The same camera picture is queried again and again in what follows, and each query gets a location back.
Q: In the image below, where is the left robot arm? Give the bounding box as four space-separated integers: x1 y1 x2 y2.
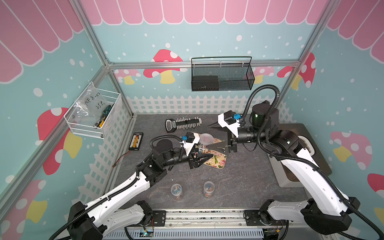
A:
50 132 213 240

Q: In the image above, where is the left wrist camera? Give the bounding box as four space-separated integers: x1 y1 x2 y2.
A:
182 132 200 156

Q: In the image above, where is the clear plastic zip bag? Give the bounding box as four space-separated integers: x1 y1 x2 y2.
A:
72 84 112 127

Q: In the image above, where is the black socket holder rail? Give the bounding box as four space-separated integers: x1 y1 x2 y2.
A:
165 117 202 133

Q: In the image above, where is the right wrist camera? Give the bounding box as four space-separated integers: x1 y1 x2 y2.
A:
218 111 241 138

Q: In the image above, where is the green tool in basket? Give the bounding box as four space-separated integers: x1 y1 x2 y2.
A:
94 105 113 128

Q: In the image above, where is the floral rectangular tray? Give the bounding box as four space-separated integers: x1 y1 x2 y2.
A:
203 145 227 169

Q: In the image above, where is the black parallel charging board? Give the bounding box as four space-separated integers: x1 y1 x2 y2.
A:
128 132 144 151

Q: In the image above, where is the brown plastic toolbox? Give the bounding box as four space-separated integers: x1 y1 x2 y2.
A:
266 122 333 187

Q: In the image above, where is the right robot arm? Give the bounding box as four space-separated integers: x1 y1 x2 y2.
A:
209 85 384 240

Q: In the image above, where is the black box in basket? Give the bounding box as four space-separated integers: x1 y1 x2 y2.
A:
191 76 220 92

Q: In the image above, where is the clear candy jar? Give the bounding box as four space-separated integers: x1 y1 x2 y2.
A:
198 133 214 153
171 184 183 201
203 181 215 198

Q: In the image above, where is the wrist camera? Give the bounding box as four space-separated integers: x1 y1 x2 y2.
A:
218 111 241 138
182 132 200 156

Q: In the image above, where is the white wire basket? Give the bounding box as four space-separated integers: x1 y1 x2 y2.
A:
64 83 122 139

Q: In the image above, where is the black wire mesh basket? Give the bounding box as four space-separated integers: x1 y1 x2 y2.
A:
191 56 255 91

